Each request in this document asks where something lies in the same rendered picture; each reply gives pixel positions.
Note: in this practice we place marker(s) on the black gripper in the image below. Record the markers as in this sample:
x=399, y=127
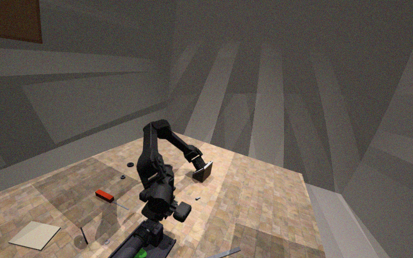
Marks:
x=180, y=212

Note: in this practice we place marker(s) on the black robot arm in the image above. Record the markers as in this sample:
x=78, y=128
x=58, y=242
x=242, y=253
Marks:
x=151, y=162

